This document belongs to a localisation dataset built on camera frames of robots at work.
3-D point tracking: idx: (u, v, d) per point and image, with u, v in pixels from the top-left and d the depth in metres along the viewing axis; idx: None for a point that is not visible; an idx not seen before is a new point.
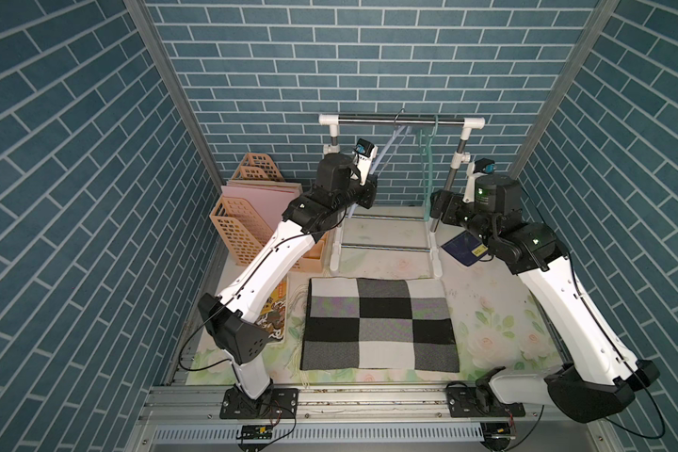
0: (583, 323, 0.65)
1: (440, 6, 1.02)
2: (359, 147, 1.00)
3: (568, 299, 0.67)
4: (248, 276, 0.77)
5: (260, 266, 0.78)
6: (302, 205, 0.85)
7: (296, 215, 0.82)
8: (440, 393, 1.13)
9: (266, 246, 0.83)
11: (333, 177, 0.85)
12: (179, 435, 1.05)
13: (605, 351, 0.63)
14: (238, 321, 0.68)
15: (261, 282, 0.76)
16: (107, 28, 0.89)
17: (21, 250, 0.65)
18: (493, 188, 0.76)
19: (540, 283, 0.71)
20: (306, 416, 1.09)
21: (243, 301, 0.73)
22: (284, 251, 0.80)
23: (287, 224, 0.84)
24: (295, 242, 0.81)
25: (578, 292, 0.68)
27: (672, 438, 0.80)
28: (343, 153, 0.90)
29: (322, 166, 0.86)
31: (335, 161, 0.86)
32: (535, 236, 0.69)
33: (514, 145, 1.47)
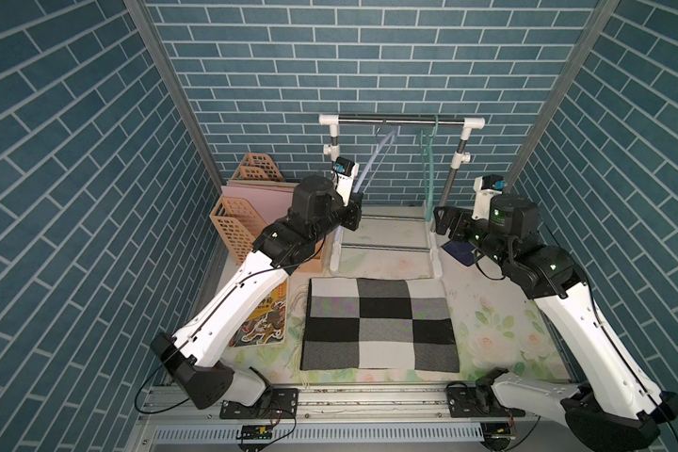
0: (607, 356, 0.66)
1: (440, 6, 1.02)
2: (339, 167, 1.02)
3: (588, 328, 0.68)
4: (207, 315, 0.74)
5: (220, 307, 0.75)
6: (275, 233, 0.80)
7: (267, 245, 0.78)
8: (440, 393, 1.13)
9: (230, 281, 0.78)
11: (310, 205, 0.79)
12: (179, 435, 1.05)
13: (628, 384, 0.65)
14: (189, 369, 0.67)
15: (219, 325, 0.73)
16: (107, 28, 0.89)
17: (21, 251, 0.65)
18: (509, 210, 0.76)
19: (558, 312, 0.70)
20: (306, 416, 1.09)
21: (201, 344, 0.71)
22: (250, 287, 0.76)
23: (256, 257, 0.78)
24: (263, 276, 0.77)
25: (598, 321, 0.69)
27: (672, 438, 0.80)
28: (322, 178, 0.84)
29: (297, 191, 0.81)
31: (312, 187, 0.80)
32: (552, 261, 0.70)
33: (514, 145, 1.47)
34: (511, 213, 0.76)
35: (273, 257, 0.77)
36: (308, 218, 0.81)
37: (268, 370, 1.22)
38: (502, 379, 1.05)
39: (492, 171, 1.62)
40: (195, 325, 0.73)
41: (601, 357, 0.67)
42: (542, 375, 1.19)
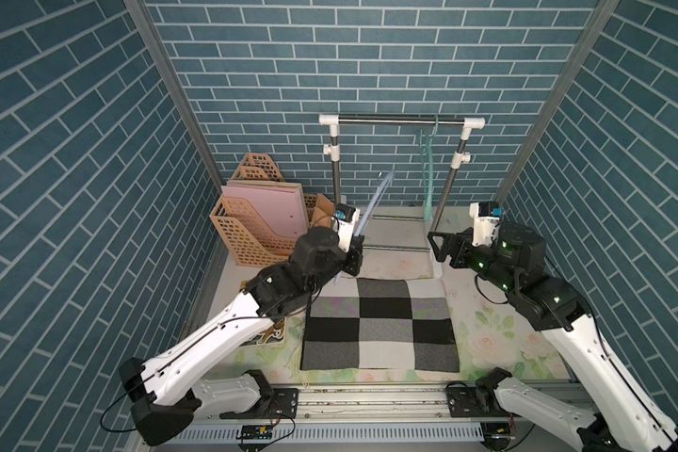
0: (616, 390, 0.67)
1: (440, 6, 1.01)
2: (339, 214, 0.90)
3: (595, 360, 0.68)
4: (181, 354, 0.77)
5: (194, 348, 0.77)
6: (269, 279, 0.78)
7: (260, 288, 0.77)
8: (440, 393, 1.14)
9: (215, 319, 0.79)
11: (311, 258, 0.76)
12: (179, 435, 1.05)
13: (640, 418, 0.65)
14: (145, 406, 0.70)
15: (186, 366, 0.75)
16: (107, 28, 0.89)
17: (21, 251, 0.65)
18: (519, 244, 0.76)
19: (565, 345, 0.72)
20: (306, 416, 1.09)
21: (166, 380, 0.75)
22: (230, 332, 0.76)
23: (246, 299, 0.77)
24: (246, 323, 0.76)
25: (605, 353, 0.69)
27: None
28: (330, 230, 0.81)
29: (300, 241, 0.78)
31: (317, 240, 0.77)
32: (556, 294, 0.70)
33: (514, 145, 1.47)
34: (520, 247, 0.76)
35: (262, 302, 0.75)
36: (307, 270, 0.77)
37: (268, 370, 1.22)
38: (508, 386, 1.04)
39: (492, 171, 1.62)
40: (168, 360, 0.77)
41: (611, 389, 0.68)
42: (542, 375, 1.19)
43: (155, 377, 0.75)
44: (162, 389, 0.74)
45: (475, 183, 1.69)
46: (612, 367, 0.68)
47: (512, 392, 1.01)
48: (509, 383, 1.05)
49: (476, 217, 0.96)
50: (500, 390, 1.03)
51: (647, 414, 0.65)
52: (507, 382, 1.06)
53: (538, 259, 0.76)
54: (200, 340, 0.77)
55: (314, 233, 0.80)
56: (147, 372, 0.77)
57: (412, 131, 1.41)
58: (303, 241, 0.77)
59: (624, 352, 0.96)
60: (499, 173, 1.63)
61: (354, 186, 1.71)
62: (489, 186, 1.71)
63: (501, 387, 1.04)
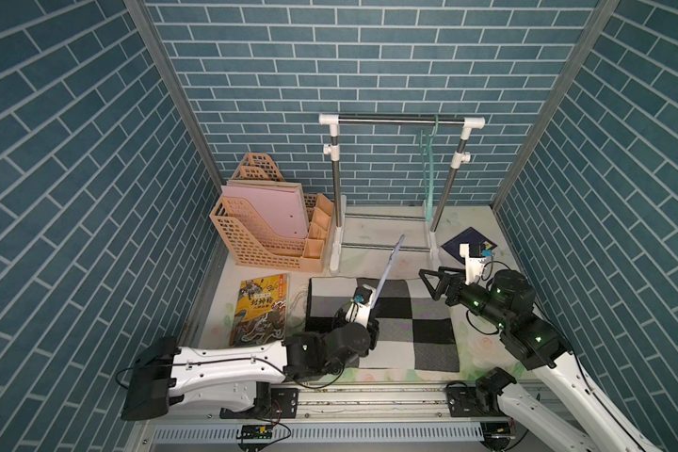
0: (602, 419, 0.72)
1: (440, 6, 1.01)
2: (359, 297, 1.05)
3: (581, 395, 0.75)
4: (212, 361, 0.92)
5: (220, 363, 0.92)
6: (304, 347, 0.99)
7: (294, 351, 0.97)
8: (440, 393, 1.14)
9: (250, 351, 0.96)
11: (338, 350, 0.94)
12: (179, 435, 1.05)
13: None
14: (163, 389, 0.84)
15: (209, 375, 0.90)
16: (107, 27, 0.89)
17: (21, 251, 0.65)
18: (511, 290, 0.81)
19: (554, 380, 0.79)
20: (305, 416, 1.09)
21: (188, 376, 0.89)
22: (256, 369, 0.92)
23: (280, 352, 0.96)
24: (273, 368, 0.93)
25: (589, 388, 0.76)
27: (672, 438, 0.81)
28: (365, 332, 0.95)
29: (340, 333, 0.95)
31: (350, 339, 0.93)
32: (538, 334, 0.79)
33: (514, 145, 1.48)
34: (512, 294, 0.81)
35: (290, 363, 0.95)
36: (330, 357, 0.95)
37: None
38: (516, 395, 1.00)
39: (491, 171, 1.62)
40: (200, 359, 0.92)
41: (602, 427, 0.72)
42: None
43: (182, 368, 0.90)
44: (183, 381, 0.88)
45: (475, 183, 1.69)
46: (598, 402, 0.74)
47: (519, 403, 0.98)
48: (517, 391, 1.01)
49: (466, 258, 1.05)
50: (505, 397, 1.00)
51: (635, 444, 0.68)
52: (512, 389, 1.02)
53: (528, 304, 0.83)
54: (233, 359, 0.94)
55: (351, 330, 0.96)
56: (179, 359, 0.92)
57: (412, 130, 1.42)
58: (342, 333, 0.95)
59: (624, 352, 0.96)
60: (499, 173, 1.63)
61: (354, 186, 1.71)
62: (489, 185, 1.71)
63: (507, 395, 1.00)
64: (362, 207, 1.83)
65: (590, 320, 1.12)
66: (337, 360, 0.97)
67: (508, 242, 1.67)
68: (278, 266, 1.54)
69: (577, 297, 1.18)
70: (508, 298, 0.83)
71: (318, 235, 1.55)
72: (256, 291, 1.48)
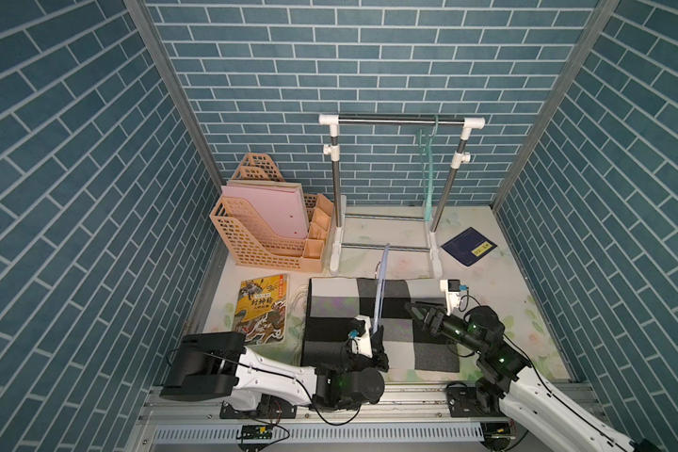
0: (565, 415, 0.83)
1: (440, 6, 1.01)
2: (355, 331, 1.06)
3: (544, 398, 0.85)
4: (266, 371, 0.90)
5: (273, 375, 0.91)
6: (329, 380, 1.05)
7: (318, 382, 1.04)
8: (440, 393, 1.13)
9: (292, 371, 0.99)
11: (352, 394, 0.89)
12: (178, 435, 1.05)
13: (596, 439, 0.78)
14: (226, 385, 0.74)
15: (263, 384, 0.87)
16: (107, 28, 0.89)
17: (21, 250, 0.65)
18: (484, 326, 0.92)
19: (519, 392, 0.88)
20: (305, 416, 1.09)
21: (247, 379, 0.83)
22: (294, 389, 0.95)
23: (311, 379, 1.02)
24: (305, 393, 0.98)
25: (549, 390, 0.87)
27: (672, 438, 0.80)
28: (380, 381, 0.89)
29: (356, 377, 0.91)
31: (365, 386, 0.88)
32: (500, 356, 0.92)
33: (514, 145, 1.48)
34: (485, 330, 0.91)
35: (315, 394, 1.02)
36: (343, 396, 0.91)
37: None
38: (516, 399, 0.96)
39: (491, 171, 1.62)
40: (258, 363, 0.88)
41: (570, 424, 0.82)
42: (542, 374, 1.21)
43: (243, 370, 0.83)
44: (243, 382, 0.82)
45: (475, 183, 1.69)
46: (557, 402, 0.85)
47: (521, 407, 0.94)
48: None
49: (445, 291, 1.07)
50: (505, 401, 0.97)
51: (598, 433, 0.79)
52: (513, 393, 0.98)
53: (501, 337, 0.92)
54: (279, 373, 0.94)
55: (368, 374, 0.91)
56: (245, 358, 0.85)
57: (412, 130, 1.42)
58: (359, 379, 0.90)
59: (624, 352, 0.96)
60: (499, 173, 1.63)
61: (354, 186, 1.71)
62: (489, 186, 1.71)
63: (508, 399, 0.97)
64: (362, 207, 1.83)
65: (590, 320, 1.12)
66: (351, 400, 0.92)
67: (508, 242, 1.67)
68: (278, 266, 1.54)
69: (577, 297, 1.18)
70: (483, 330, 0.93)
71: (318, 235, 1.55)
72: (256, 291, 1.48)
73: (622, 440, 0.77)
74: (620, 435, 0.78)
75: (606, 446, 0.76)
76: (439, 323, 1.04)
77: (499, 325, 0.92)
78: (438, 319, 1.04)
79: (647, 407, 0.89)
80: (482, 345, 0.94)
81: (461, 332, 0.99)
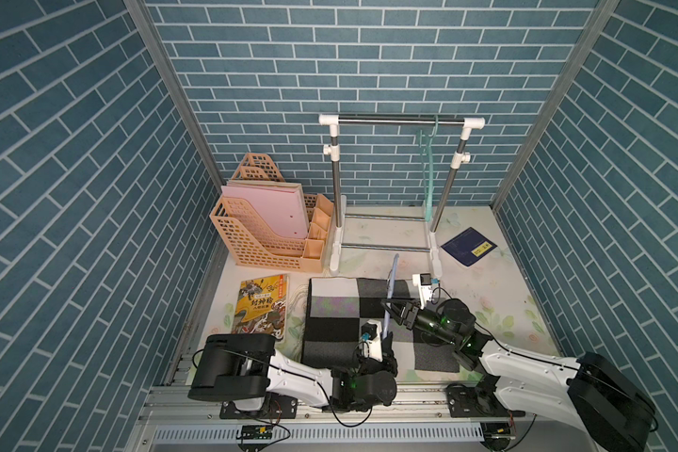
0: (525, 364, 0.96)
1: (440, 6, 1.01)
2: (367, 334, 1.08)
3: (508, 359, 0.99)
4: (290, 372, 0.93)
5: (297, 377, 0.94)
6: (343, 382, 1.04)
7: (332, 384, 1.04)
8: (440, 393, 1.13)
9: (312, 372, 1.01)
11: (367, 395, 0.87)
12: (179, 435, 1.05)
13: (550, 370, 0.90)
14: (260, 386, 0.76)
15: (289, 385, 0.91)
16: (107, 28, 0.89)
17: (21, 251, 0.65)
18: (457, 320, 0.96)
19: (494, 366, 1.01)
20: (305, 416, 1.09)
21: (275, 379, 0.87)
22: (312, 390, 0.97)
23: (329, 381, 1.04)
24: (324, 395, 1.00)
25: (508, 350, 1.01)
27: (671, 437, 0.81)
28: (395, 383, 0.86)
29: (370, 378, 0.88)
31: (380, 388, 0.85)
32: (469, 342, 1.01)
33: (514, 145, 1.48)
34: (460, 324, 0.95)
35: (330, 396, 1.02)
36: (358, 397, 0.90)
37: None
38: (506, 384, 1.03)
39: (491, 171, 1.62)
40: (283, 365, 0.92)
41: (532, 370, 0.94)
42: None
43: (273, 371, 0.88)
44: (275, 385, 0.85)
45: (474, 183, 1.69)
46: (518, 356, 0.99)
47: (510, 389, 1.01)
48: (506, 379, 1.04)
49: (418, 285, 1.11)
50: (499, 391, 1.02)
51: (549, 365, 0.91)
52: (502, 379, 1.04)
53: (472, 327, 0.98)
54: (300, 375, 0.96)
55: (383, 377, 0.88)
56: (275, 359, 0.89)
57: (412, 130, 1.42)
58: (373, 379, 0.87)
59: (624, 351, 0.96)
60: (499, 173, 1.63)
61: (354, 186, 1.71)
62: (489, 186, 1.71)
63: (498, 387, 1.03)
64: (362, 207, 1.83)
65: (589, 320, 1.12)
66: (364, 401, 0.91)
67: (508, 242, 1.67)
68: (277, 266, 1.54)
69: (577, 297, 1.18)
70: (457, 324, 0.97)
71: (318, 235, 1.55)
72: (256, 291, 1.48)
73: (571, 363, 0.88)
74: (568, 360, 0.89)
75: (559, 373, 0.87)
76: (413, 317, 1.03)
77: (471, 316, 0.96)
78: (412, 314, 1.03)
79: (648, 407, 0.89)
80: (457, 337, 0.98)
81: (437, 325, 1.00)
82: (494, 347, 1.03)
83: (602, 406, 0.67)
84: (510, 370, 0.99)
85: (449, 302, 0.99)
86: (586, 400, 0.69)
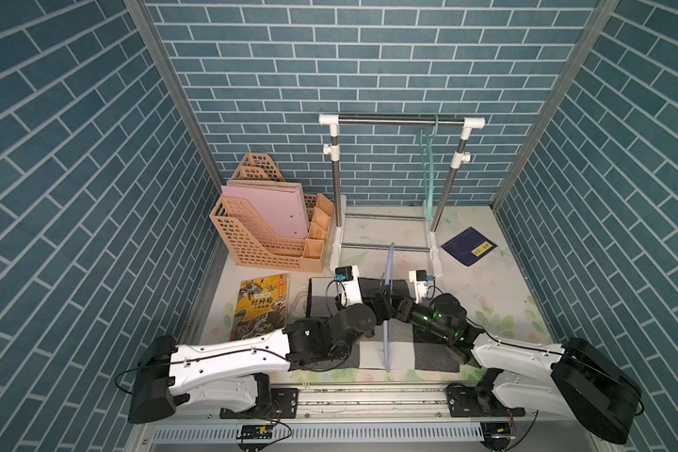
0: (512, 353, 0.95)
1: (440, 6, 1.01)
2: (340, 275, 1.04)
3: (496, 348, 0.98)
4: (210, 356, 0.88)
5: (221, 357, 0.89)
6: (307, 332, 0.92)
7: (295, 336, 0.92)
8: (440, 393, 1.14)
9: (251, 342, 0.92)
11: (343, 332, 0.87)
12: (179, 435, 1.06)
13: (536, 357, 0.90)
14: (162, 387, 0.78)
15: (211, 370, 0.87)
16: (107, 27, 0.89)
17: (21, 250, 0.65)
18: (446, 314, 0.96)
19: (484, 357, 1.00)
20: (306, 416, 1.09)
21: (188, 373, 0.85)
22: (257, 360, 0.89)
23: (282, 341, 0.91)
24: (274, 358, 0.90)
25: (498, 340, 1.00)
27: (671, 437, 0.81)
28: (370, 313, 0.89)
29: (344, 314, 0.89)
31: (356, 320, 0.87)
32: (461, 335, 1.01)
33: (514, 145, 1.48)
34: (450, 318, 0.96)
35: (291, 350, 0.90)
36: (334, 339, 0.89)
37: None
38: (504, 381, 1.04)
39: (491, 171, 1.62)
40: (198, 355, 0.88)
41: (519, 358, 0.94)
42: None
43: (179, 366, 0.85)
44: (182, 379, 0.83)
45: (475, 183, 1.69)
46: (507, 346, 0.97)
47: (508, 384, 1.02)
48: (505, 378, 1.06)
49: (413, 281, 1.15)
50: (497, 388, 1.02)
51: (534, 351, 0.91)
52: (500, 378, 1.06)
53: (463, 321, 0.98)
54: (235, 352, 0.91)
55: (356, 310, 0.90)
56: (177, 355, 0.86)
57: (412, 130, 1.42)
58: (347, 315, 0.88)
59: (623, 351, 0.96)
60: (499, 173, 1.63)
61: (354, 186, 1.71)
62: (489, 185, 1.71)
63: (498, 385, 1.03)
64: (362, 207, 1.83)
65: (589, 319, 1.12)
66: (344, 343, 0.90)
67: (508, 242, 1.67)
68: (277, 266, 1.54)
69: (577, 297, 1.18)
70: (447, 318, 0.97)
71: (318, 235, 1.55)
72: (256, 291, 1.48)
73: (556, 347, 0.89)
74: (554, 345, 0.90)
75: (544, 359, 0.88)
76: (408, 310, 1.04)
77: (460, 310, 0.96)
78: (408, 307, 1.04)
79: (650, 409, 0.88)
80: (448, 330, 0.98)
81: (429, 319, 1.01)
82: (484, 338, 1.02)
83: (586, 389, 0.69)
84: (500, 362, 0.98)
85: (441, 297, 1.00)
86: (568, 383, 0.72)
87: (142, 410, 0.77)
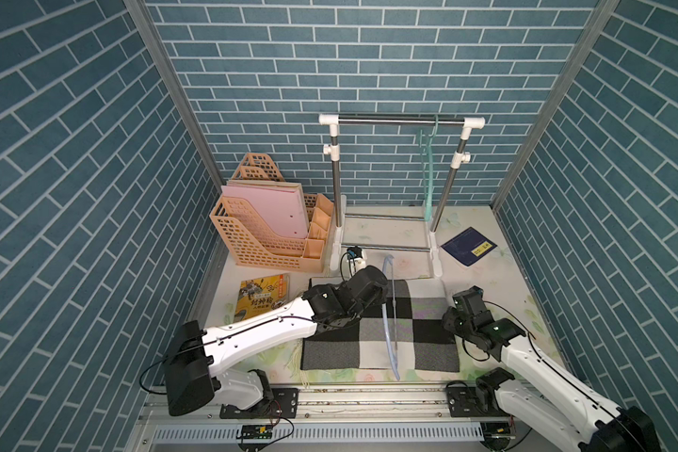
0: (553, 381, 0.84)
1: (440, 6, 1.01)
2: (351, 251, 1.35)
3: (533, 363, 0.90)
4: (241, 331, 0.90)
5: (251, 330, 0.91)
6: (325, 295, 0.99)
7: (314, 299, 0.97)
8: (440, 393, 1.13)
9: (274, 314, 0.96)
11: (364, 288, 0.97)
12: (179, 435, 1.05)
13: (580, 400, 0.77)
14: (201, 368, 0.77)
15: (244, 343, 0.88)
16: (107, 27, 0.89)
17: (21, 251, 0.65)
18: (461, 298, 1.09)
19: (514, 362, 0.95)
20: (306, 416, 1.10)
21: (223, 351, 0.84)
22: (285, 326, 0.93)
23: (304, 306, 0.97)
24: (301, 321, 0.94)
25: (540, 357, 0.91)
27: (672, 438, 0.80)
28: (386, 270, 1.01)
29: (363, 272, 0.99)
31: (375, 275, 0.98)
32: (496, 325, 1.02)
33: (514, 145, 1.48)
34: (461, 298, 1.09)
35: (315, 313, 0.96)
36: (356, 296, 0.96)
37: (268, 369, 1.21)
38: (511, 389, 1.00)
39: (491, 171, 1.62)
40: (229, 332, 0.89)
41: (557, 389, 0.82)
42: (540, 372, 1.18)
43: (215, 346, 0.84)
44: (219, 358, 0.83)
45: (475, 183, 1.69)
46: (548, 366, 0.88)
47: (514, 395, 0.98)
48: (513, 386, 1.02)
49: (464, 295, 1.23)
50: (501, 392, 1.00)
51: (583, 396, 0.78)
52: (508, 385, 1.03)
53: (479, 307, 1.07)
54: (259, 325, 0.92)
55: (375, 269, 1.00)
56: (209, 336, 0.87)
57: (412, 130, 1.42)
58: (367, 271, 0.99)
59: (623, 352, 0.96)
60: (499, 173, 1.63)
61: (354, 186, 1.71)
62: (489, 185, 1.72)
63: (502, 389, 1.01)
64: (361, 207, 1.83)
65: (590, 319, 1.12)
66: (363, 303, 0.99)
67: (508, 243, 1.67)
68: (277, 266, 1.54)
69: (577, 296, 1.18)
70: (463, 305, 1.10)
71: (318, 235, 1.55)
72: (256, 291, 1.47)
73: (610, 404, 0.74)
74: (609, 400, 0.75)
75: (590, 409, 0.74)
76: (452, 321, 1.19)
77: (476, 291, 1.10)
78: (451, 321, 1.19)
79: (647, 406, 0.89)
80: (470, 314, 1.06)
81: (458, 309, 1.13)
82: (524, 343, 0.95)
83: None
84: (531, 377, 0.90)
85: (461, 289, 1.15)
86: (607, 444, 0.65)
87: (185, 395, 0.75)
